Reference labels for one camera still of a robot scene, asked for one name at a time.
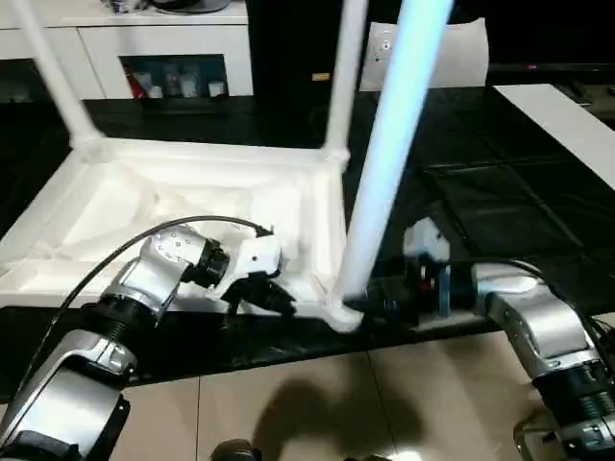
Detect white plastic table top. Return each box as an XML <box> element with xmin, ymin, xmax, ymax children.
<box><xmin>0</xmin><ymin>136</ymin><xmax>366</xmax><ymax>335</ymax></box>

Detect black table mat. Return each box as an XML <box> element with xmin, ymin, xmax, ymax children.
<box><xmin>0</xmin><ymin>84</ymin><xmax>615</xmax><ymax>402</ymax></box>

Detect dark robot left foot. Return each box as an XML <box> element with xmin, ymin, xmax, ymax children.
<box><xmin>210</xmin><ymin>437</ymin><xmax>263</xmax><ymax>461</ymax></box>

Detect white flat board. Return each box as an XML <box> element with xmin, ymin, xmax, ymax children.
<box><xmin>493</xmin><ymin>84</ymin><xmax>615</xmax><ymax>191</ymax></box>

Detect red packet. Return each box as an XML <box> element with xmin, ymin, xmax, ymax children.
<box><xmin>125</xmin><ymin>66</ymin><xmax>145</xmax><ymax>100</ymax></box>

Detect white bag with round fitting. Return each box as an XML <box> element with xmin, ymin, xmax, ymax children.
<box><xmin>358</xmin><ymin>17</ymin><xmax>490</xmax><ymax>92</ymax></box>

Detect black box with gold label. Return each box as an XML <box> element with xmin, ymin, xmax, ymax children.
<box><xmin>244</xmin><ymin>0</ymin><xmax>381</xmax><ymax>102</ymax></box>

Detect white glass-door cabinet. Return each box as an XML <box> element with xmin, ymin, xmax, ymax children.
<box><xmin>0</xmin><ymin>0</ymin><xmax>255</xmax><ymax>102</ymax></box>

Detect dark top television stand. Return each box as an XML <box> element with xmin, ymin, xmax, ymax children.
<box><xmin>556</xmin><ymin>81</ymin><xmax>615</xmax><ymax>114</ymax></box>

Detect grey helmet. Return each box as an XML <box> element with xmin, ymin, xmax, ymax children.
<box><xmin>151</xmin><ymin>0</ymin><xmax>232</xmax><ymax>14</ymax></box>

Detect black television screen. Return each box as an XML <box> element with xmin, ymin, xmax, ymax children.
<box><xmin>484</xmin><ymin>0</ymin><xmax>615</xmax><ymax>73</ymax></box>

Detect black tangled items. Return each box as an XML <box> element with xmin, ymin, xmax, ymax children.
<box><xmin>108</xmin><ymin>0</ymin><xmax>155</xmax><ymax>13</ymax></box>

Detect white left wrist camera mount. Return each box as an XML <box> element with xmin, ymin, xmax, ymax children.
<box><xmin>206</xmin><ymin>234</ymin><xmax>284</xmax><ymax>299</ymax></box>

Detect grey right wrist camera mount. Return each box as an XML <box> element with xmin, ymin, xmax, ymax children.
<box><xmin>402</xmin><ymin>216</ymin><xmax>453</xmax><ymax>321</ymax></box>

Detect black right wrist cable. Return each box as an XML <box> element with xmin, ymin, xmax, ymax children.
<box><xmin>444</xmin><ymin>257</ymin><xmax>615</xmax><ymax>347</ymax></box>

